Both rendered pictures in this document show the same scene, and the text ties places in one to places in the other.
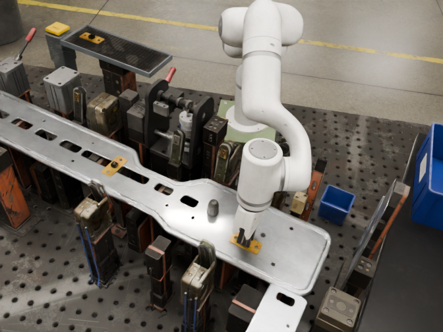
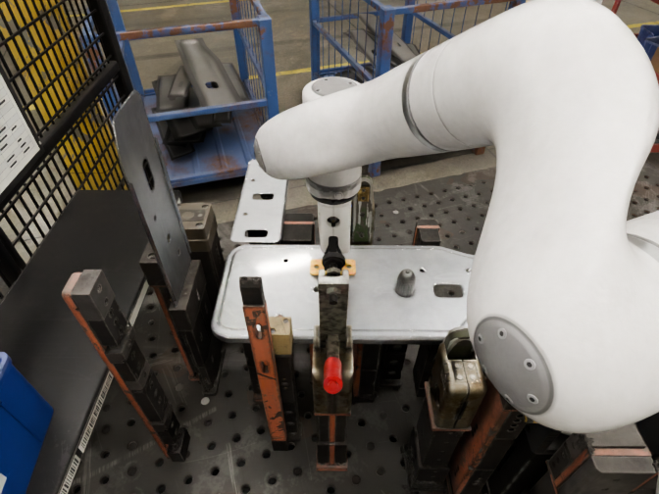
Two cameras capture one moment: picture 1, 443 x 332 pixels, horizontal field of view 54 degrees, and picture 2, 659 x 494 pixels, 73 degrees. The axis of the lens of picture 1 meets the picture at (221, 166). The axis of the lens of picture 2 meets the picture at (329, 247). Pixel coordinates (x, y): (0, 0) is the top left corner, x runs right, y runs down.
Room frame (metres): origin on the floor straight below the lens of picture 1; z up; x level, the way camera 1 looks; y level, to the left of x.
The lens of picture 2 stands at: (1.18, -0.31, 1.60)
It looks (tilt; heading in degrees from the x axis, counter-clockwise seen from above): 44 degrees down; 157
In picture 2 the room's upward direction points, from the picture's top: straight up
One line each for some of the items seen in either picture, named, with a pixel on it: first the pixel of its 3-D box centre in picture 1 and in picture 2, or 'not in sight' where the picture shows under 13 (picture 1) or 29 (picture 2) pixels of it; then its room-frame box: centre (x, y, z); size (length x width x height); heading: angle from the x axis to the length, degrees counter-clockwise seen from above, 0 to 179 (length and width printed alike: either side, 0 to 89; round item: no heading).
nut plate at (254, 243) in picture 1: (246, 241); (332, 265); (0.67, -0.08, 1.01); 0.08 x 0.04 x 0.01; 66
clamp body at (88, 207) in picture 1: (99, 240); not in sight; (0.72, 0.34, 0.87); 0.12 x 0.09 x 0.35; 156
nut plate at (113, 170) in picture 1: (114, 165); not in sight; (0.90, 0.32, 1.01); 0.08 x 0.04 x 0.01; 155
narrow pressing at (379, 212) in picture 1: (365, 238); (160, 209); (0.60, -0.34, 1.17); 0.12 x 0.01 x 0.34; 156
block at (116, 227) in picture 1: (122, 195); not in sight; (0.92, 0.32, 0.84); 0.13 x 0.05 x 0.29; 156
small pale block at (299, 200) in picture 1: (289, 234); (286, 387); (0.80, -0.23, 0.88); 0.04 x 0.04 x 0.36; 66
